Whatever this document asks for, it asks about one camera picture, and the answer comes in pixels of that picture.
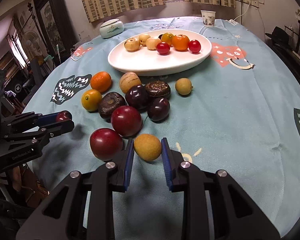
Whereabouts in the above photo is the dark red cherry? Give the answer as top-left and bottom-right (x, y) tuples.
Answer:
(55, 110), (73, 122)

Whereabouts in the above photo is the red cherry tomato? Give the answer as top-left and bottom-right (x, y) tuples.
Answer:
(156, 42), (171, 55)
(188, 39), (202, 54)

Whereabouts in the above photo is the black hat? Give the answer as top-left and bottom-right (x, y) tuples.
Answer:
(265, 27), (290, 45)

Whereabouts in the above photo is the spotted tan pepino melon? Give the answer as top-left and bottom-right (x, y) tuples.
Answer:
(124, 37), (141, 52)

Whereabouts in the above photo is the brown wrinkled passion fruit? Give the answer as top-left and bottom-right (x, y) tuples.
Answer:
(144, 80), (171, 99)

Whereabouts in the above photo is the white charger cable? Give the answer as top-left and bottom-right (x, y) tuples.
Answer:
(226, 1), (243, 26)

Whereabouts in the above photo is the white lidded ceramic jar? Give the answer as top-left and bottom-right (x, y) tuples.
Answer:
(99, 19), (125, 39)

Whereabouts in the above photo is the dark wrinkled passion fruit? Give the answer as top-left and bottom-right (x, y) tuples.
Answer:
(98, 92), (127, 122)

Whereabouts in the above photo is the person's left hand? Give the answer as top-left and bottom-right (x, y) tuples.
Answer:
(0, 165), (24, 193)

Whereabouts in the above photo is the white wall socket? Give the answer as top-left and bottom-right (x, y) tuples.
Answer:
(236, 0), (260, 7)

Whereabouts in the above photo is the orange tangerine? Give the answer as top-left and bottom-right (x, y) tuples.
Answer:
(171, 34), (190, 51)
(90, 71), (112, 93)

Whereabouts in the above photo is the tan round pear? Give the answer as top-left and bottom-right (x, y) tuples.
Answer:
(146, 36), (162, 51)

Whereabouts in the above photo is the white electric fan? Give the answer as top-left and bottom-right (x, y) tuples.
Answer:
(22, 30), (42, 60)

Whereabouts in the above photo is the dark framed painting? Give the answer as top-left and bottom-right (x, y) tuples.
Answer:
(33, 0), (77, 63)

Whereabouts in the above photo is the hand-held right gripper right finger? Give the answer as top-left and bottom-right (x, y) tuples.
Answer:
(161, 137), (282, 240)

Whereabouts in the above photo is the dark purple plum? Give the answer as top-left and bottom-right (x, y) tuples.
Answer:
(125, 85), (149, 111)
(147, 97), (171, 122)

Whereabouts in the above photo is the red plum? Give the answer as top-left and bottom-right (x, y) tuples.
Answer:
(111, 105), (143, 137)
(89, 128), (124, 161)

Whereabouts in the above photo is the yellow citrus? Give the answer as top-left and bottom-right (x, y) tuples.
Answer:
(161, 32), (175, 46)
(81, 89), (103, 112)

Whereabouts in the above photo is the person's dark clothing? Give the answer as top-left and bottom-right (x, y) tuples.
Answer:
(0, 184), (49, 240)

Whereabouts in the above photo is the white mop handle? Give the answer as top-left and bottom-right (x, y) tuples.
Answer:
(55, 44), (62, 65)

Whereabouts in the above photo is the printed paper cup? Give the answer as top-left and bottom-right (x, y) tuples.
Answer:
(200, 10), (216, 28)

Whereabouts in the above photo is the blue printed tablecloth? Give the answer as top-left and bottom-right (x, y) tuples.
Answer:
(27, 16), (300, 240)

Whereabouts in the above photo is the small tan longan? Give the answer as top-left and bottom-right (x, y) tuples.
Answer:
(175, 78), (192, 96)
(133, 133), (162, 161)

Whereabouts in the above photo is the white plate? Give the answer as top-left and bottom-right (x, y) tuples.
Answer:
(107, 29), (212, 77)

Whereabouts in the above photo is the black desk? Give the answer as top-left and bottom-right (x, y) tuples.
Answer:
(265, 37), (300, 88)

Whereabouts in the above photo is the striped tan pepino melon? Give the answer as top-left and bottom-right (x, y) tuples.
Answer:
(119, 72), (142, 93)

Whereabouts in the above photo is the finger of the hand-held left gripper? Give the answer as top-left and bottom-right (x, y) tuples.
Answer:
(0, 111), (65, 133)
(4, 119), (75, 146)

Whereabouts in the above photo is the yellow pear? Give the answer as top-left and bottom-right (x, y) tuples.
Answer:
(138, 33), (151, 47)

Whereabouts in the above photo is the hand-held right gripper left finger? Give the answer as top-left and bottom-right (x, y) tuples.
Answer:
(16, 138), (135, 240)

